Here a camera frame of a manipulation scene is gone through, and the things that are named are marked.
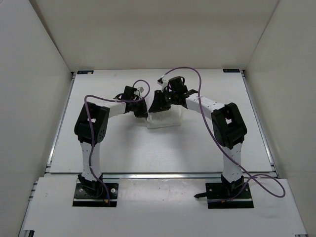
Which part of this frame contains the white pleated skirt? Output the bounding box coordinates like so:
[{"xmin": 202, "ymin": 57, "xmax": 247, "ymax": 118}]
[{"xmin": 147, "ymin": 105, "xmax": 182, "ymax": 129}]

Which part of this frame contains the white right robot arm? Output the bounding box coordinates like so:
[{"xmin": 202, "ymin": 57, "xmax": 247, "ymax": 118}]
[{"xmin": 149, "ymin": 76, "xmax": 247, "ymax": 199}]

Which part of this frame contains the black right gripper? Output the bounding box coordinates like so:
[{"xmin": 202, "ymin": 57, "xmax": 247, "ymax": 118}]
[{"xmin": 149, "ymin": 90, "xmax": 178, "ymax": 113}]

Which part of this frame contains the right corner label sticker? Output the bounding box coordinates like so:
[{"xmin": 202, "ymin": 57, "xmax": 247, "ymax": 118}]
[{"xmin": 223, "ymin": 69, "xmax": 240, "ymax": 73}]

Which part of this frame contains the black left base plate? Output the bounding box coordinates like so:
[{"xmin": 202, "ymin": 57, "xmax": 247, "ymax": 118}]
[{"xmin": 72, "ymin": 183, "xmax": 119, "ymax": 207}]

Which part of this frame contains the left corner label sticker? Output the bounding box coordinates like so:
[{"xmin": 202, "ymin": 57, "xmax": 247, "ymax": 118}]
[{"xmin": 77, "ymin": 70, "xmax": 94, "ymax": 75}]

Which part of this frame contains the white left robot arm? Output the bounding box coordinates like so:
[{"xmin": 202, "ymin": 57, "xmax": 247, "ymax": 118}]
[{"xmin": 74, "ymin": 86, "xmax": 148, "ymax": 202}]

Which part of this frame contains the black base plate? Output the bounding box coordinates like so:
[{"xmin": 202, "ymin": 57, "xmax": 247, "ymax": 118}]
[
  {"xmin": 72, "ymin": 183, "xmax": 119, "ymax": 207},
  {"xmin": 205, "ymin": 183, "xmax": 254, "ymax": 209}
]

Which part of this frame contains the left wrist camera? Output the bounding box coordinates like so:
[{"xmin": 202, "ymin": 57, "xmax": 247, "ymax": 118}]
[{"xmin": 136, "ymin": 86, "xmax": 144, "ymax": 94}]

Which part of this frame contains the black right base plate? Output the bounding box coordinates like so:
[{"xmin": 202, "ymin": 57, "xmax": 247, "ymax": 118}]
[{"xmin": 205, "ymin": 183, "xmax": 254, "ymax": 209}]

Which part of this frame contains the aluminium front rail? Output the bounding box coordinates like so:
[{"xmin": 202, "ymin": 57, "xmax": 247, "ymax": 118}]
[{"xmin": 103, "ymin": 172, "xmax": 221, "ymax": 179}]

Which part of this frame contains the corner label sticker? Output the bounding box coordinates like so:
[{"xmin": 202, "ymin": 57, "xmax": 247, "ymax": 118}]
[
  {"xmin": 77, "ymin": 70, "xmax": 94, "ymax": 75},
  {"xmin": 223, "ymin": 69, "xmax": 240, "ymax": 73}
]

